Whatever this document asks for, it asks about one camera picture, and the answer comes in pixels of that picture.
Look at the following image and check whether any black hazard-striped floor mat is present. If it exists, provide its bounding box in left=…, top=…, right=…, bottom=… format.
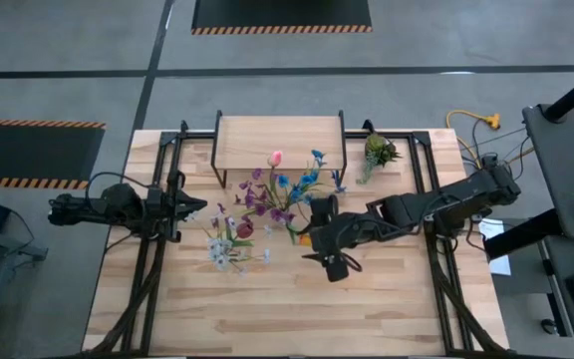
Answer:
left=0, top=118, right=107, bottom=190
left=190, top=0, right=374, bottom=36

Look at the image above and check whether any black power cable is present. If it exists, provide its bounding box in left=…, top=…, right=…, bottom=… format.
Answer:
left=458, top=117, right=537, bottom=171

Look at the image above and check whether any white paper sheet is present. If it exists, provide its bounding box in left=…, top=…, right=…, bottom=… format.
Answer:
left=478, top=218, right=512, bottom=278

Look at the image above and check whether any pink artificial tulip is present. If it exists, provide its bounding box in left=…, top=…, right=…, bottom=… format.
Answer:
left=266, top=150, right=288, bottom=210

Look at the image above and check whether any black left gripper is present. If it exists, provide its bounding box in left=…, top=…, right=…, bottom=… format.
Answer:
left=165, top=170, right=209, bottom=244

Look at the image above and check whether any potted green succulent plant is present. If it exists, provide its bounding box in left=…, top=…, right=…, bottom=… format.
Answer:
left=355, top=132, right=402, bottom=186

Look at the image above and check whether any white artificial flower bunch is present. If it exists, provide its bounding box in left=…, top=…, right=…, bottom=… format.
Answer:
left=186, top=211, right=274, bottom=278

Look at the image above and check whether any orange artificial tulip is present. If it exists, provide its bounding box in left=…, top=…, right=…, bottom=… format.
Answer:
left=285, top=221, right=314, bottom=248

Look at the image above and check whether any dark grey desk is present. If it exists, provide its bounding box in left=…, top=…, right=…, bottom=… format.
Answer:
left=538, top=233, right=574, bottom=359

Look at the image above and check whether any dark red artificial tulip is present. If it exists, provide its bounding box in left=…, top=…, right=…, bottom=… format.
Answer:
left=224, top=216, right=257, bottom=250

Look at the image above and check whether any wooden shelf with black legs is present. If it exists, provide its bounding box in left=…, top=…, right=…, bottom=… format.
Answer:
left=210, top=110, right=348, bottom=189

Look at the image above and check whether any black support beam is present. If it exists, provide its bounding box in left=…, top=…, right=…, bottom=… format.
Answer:
left=483, top=208, right=563, bottom=261

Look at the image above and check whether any purple artificial flower bunch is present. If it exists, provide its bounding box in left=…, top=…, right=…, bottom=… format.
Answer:
left=214, top=168, right=298, bottom=225

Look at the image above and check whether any yellow extension cable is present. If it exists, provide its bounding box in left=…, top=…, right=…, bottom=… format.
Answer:
left=444, top=109, right=502, bottom=166

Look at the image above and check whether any blue artificial flower bunch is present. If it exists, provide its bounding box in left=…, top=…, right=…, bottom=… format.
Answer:
left=276, top=148, right=348, bottom=205

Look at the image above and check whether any black aluminium table frame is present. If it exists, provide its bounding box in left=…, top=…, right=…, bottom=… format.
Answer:
left=85, top=118, right=510, bottom=358

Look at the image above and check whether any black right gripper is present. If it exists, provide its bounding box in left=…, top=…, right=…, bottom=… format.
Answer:
left=296, top=193, right=368, bottom=283

